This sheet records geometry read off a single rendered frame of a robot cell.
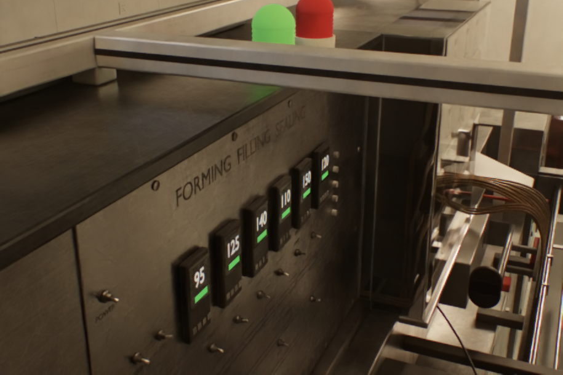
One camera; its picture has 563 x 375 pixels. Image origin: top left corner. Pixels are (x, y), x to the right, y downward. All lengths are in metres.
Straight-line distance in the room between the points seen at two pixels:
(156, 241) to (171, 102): 0.18
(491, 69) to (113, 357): 0.44
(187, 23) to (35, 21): 3.55
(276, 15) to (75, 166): 0.40
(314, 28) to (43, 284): 0.62
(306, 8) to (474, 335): 1.21
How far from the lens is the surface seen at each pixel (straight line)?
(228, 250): 0.80
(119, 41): 0.85
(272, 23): 0.90
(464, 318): 2.08
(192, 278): 0.73
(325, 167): 1.07
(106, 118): 0.74
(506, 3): 5.93
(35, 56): 0.80
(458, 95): 0.70
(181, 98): 0.81
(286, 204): 0.94
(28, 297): 0.55
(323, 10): 1.05
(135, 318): 0.68
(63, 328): 0.60
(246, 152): 0.82
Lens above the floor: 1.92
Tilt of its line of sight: 20 degrees down
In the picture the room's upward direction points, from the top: straight up
